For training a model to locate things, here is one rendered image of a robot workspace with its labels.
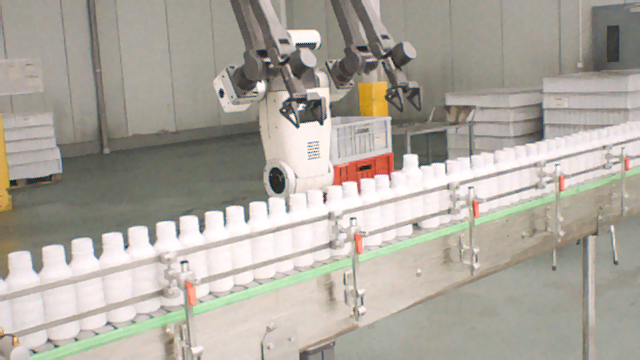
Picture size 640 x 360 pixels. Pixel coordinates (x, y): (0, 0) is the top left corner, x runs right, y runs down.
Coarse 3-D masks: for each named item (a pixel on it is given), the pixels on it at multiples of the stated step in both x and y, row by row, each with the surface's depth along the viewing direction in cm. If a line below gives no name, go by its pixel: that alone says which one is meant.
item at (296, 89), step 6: (294, 78) 227; (300, 78) 228; (288, 84) 227; (294, 84) 226; (300, 84) 227; (288, 90) 228; (294, 90) 226; (300, 90) 226; (306, 90) 227; (288, 96) 224; (294, 96) 223; (300, 96) 225; (300, 102) 227
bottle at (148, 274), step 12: (132, 228) 145; (144, 228) 145; (132, 240) 143; (144, 240) 143; (132, 252) 142; (144, 252) 142; (156, 264) 146; (144, 276) 143; (156, 276) 145; (144, 288) 143; (156, 288) 145; (156, 300) 145; (144, 312) 144
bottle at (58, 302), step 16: (48, 256) 130; (64, 256) 132; (48, 272) 130; (64, 272) 131; (64, 288) 131; (48, 304) 131; (64, 304) 131; (48, 320) 131; (48, 336) 132; (64, 336) 132
